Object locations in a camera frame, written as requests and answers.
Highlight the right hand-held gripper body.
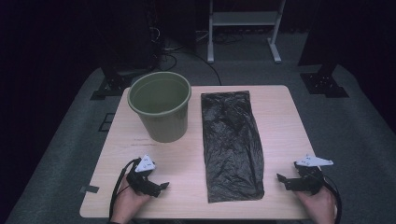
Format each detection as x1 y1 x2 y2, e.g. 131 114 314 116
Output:
284 153 334 196

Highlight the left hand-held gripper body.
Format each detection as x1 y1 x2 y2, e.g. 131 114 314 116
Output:
125 154 163 198

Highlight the black plastic garbage bag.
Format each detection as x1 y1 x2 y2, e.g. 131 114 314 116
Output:
200 90 266 204

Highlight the green plastic bucket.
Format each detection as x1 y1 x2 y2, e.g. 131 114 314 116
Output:
126 71 192 144

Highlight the person's left hand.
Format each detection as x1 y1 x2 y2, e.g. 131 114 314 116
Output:
110 175 152 224

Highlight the person's right hand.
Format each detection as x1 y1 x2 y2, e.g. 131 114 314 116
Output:
293 186 339 224

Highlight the grey tape strip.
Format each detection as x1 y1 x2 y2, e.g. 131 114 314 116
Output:
78 185 101 194

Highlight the black stand base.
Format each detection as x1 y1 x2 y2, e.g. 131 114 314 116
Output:
297 0 350 99
90 65 135 101

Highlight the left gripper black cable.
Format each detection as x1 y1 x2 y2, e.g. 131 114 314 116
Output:
107 158 142 222

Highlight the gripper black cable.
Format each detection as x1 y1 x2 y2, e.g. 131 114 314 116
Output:
107 158 142 222
320 175 344 224

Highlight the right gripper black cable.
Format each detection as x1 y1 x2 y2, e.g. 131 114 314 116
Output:
320 175 344 224

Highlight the looped black floor cable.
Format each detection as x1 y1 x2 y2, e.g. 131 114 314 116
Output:
158 53 178 73

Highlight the white metal frame stand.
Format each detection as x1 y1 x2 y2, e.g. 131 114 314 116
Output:
206 0 287 65

